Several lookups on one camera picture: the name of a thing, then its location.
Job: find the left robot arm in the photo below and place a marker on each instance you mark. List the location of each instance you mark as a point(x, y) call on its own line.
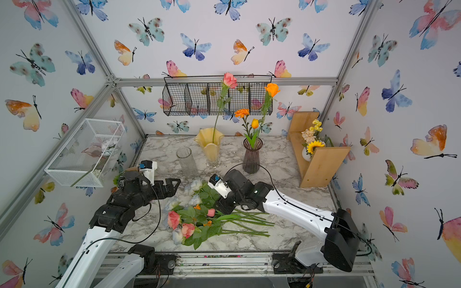
point(106, 228)

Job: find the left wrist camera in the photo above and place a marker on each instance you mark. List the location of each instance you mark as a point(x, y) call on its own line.
point(148, 168)

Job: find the pink rose lower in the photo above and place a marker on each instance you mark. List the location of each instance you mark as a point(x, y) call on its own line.
point(187, 230)

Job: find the white blue rose upper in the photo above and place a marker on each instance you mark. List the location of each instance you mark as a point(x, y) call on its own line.
point(192, 187)

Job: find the pink rose middle left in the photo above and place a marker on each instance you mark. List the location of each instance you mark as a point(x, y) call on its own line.
point(173, 219)

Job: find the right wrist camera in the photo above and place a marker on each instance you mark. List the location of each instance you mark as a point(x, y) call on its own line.
point(219, 186)

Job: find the clear glass vase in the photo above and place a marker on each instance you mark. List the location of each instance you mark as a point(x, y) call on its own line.
point(187, 162)

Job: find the sunflower bouquet in white vase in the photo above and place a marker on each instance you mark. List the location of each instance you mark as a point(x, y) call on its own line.
point(312, 140)

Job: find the aluminium front rail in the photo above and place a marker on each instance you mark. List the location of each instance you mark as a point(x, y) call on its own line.
point(238, 264)

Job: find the orange marigold flower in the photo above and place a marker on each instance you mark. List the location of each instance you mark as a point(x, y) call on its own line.
point(248, 126)

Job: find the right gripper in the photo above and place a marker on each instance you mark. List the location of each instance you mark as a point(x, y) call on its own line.
point(222, 209)

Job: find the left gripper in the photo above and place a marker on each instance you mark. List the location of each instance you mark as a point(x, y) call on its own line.
point(170, 191)

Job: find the yellow ruffled glass vase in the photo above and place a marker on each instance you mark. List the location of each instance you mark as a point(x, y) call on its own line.
point(210, 139)

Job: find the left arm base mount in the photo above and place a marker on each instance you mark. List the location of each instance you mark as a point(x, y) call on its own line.
point(154, 262)

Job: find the white mesh wall box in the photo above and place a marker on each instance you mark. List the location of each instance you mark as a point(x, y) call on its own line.
point(90, 152)

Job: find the green succulent in pink pot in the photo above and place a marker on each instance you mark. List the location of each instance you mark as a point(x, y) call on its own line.
point(116, 179)

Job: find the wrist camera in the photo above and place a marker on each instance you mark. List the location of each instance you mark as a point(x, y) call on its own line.
point(148, 168)
point(219, 186)

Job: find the wooden wall shelf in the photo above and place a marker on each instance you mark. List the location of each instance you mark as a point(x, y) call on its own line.
point(325, 162)

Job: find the pink rose tall stem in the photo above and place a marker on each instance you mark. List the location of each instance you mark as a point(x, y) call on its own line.
point(229, 82)

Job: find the orange rose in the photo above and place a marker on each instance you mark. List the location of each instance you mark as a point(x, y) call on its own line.
point(271, 90)

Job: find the orange yellow tulip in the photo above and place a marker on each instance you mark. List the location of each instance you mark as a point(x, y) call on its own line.
point(254, 133)

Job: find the white blue rose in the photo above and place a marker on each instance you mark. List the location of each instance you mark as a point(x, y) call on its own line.
point(177, 236)
point(192, 187)
point(195, 200)

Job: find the white blue rose middle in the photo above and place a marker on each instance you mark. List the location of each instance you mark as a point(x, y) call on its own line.
point(195, 200)

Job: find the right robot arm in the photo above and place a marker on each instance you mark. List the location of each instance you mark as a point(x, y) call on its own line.
point(337, 236)

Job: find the small pink rosebud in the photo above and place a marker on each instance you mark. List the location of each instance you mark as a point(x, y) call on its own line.
point(211, 212)

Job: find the black wire wall basket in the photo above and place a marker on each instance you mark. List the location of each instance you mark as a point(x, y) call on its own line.
point(198, 95)

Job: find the purple ribbed glass vase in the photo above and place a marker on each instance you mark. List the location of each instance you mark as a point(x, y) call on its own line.
point(251, 161)

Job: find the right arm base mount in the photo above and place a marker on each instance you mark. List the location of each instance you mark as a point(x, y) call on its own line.
point(286, 263)

